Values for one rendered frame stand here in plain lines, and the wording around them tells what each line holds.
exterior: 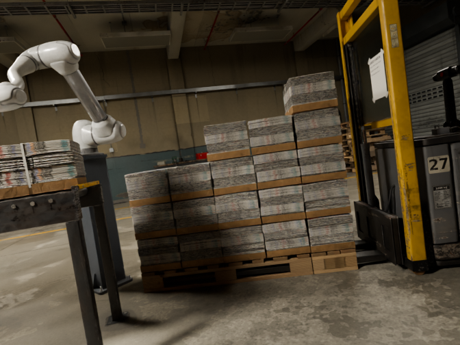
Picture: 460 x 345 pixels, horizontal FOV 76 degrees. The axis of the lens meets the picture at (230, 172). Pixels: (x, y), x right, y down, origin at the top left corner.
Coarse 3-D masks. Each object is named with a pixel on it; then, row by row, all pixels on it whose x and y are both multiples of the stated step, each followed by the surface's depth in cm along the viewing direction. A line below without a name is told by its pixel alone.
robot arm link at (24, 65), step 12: (24, 60) 164; (12, 72) 151; (24, 72) 162; (0, 84) 130; (12, 84) 134; (24, 84) 144; (0, 96) 127; (12, 96) 128; (24, 96) 133; (0, 108) 130; (12, 108) 131
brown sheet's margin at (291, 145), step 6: (276, 144) 189; (282, 144) 189; (288, 144) 188; (294, 144) 188; (252, 150) 190; (258, 150) 190; (264, 150) 190; (270, 150) 189; (276, 150) 189; (282, 150) 189
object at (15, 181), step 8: (0, 152) 123; (8, 152) 124; (0, 160) 124; (8, 160) 125; (16, 160) 126; (0, 168) 123; (8, 168) 125; (16, 168) 125; (0, 176) 124; (8, 176) 127; (16, 176) 126; (0, 184) 124; (8, 184) 125; (16, 184) 126; (0, 200) 125
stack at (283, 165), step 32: (224, 160) 192; (256, 160) 191; (288, 160) 190; (128, 192) 198; (160, 192) 196; (256, 192) 191; (288, 192) 191; (160, 224) 198; (192, 224) 196; (288, 224) 192; (160, 256) 199; (192, 256) 197; (224, 256) 197; (288, 256) 206; (160, 288) 200
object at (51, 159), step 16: (32, 144) 127; (48, 144) 129; (64, 144) 131; (48, 160) 129; (64, 160) 131; (80, 160) 149; (48, 176) 130; (64, 176) 132; (80, 176) 145; (48, 192) 131
